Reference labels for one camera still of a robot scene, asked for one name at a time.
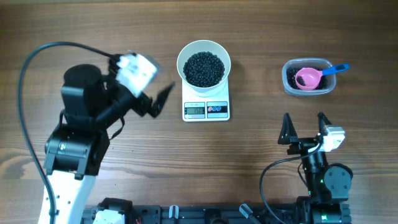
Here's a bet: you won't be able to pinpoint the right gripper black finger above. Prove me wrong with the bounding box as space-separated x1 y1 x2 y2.
277 113 299 145
317 112 331 136

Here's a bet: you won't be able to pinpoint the pink scoop with blue handle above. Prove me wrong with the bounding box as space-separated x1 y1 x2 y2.
295 63 350 90

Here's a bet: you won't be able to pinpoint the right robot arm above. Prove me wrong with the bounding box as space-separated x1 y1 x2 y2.
277 112 353 223

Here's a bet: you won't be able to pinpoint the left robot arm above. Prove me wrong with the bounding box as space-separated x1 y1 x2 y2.
39 55 175 223

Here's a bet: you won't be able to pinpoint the black beans in scoop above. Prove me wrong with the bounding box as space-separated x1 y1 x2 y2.
296 76 305 86

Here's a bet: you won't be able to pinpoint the black beans in bowl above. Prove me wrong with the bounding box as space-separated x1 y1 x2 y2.
183 52 225 88

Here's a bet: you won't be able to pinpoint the white bowl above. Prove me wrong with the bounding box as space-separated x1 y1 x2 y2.
177 40 231 82

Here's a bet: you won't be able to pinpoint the white digital kitchen scale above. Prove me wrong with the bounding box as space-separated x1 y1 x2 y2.
182 79 230 122

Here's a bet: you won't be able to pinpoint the clear plastic container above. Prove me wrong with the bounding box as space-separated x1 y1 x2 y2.
282 58 336 96

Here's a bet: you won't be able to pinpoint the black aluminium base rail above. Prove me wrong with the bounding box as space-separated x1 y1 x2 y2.
82 203 352 224

